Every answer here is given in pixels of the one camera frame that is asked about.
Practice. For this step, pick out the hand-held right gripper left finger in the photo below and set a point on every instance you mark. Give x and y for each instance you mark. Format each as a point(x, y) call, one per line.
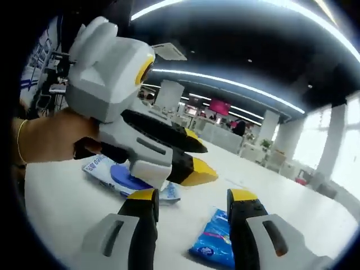
point(140, 213)

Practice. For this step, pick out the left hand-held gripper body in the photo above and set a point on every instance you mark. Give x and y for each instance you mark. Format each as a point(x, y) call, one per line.
point(107, 70)

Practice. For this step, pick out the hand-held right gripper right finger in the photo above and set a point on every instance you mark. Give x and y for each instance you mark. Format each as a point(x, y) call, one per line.
point(244, 222)

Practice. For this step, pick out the blue tissue packet item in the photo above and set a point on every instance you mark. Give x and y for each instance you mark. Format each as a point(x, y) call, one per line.
point(213, 242)

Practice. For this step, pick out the white blue-print pouch item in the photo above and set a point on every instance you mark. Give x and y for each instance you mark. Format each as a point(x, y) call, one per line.
point(97, 168)

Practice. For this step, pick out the person's left hand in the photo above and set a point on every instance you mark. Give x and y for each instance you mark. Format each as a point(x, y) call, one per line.
point(50, 135)

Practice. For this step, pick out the red hanging screen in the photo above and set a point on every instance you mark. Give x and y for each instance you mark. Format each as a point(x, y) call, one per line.
point(220, 106)

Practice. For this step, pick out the ceiling air conditioner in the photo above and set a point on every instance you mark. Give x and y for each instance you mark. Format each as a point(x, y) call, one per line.
point(170, 52)

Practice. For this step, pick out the beige chair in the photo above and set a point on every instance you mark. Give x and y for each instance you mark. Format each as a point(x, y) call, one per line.
point(276, 161)

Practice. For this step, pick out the white table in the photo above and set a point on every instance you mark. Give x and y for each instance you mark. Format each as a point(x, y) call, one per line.
point(70, 211)

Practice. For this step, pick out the long ceiling light strip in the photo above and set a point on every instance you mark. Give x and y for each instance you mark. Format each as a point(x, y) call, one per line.
point(225, 81)
point(253, 5)

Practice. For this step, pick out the potted green plant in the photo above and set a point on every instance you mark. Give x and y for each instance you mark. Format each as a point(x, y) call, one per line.
point(266, 144)

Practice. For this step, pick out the small window with blinds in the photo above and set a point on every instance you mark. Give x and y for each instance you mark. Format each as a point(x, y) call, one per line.
point(312, 135)

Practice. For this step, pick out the blue white wall banner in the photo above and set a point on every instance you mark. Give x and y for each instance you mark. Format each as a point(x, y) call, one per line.
point(39, 56)

